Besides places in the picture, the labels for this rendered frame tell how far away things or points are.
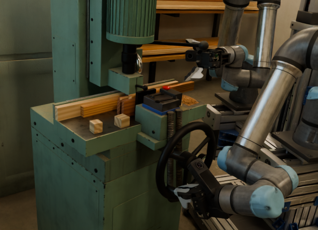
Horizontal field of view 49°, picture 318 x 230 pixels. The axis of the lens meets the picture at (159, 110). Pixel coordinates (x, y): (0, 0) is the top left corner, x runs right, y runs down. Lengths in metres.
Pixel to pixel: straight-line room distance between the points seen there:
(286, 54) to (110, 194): 0.75
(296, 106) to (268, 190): 0.84
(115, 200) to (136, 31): 0.61
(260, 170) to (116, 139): 0.49
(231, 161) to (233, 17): 0.79
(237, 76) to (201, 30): 3.29
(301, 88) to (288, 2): 3.24
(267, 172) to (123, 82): 0.64
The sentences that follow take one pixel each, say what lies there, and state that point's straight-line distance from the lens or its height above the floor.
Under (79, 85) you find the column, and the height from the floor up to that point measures 0.95.
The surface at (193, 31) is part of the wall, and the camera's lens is 4.67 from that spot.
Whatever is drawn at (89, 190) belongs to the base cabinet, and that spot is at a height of 0.63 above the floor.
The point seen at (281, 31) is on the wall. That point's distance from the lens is 4.86.
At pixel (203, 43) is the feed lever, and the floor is 1.19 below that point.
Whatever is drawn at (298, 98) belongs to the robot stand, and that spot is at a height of 0.94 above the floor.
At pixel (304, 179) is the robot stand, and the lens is 1.51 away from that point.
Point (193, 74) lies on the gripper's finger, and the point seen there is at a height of 1.05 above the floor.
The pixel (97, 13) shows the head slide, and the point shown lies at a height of 1.24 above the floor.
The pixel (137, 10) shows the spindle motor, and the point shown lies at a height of 1.28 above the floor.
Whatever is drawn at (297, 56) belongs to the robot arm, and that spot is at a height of 1.22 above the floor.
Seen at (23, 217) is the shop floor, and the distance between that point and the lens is 2.27.
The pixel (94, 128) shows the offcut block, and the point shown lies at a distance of 1.14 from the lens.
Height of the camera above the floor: 1.41
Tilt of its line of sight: 22 degrees down
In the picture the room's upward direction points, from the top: 5 degrees clockwise
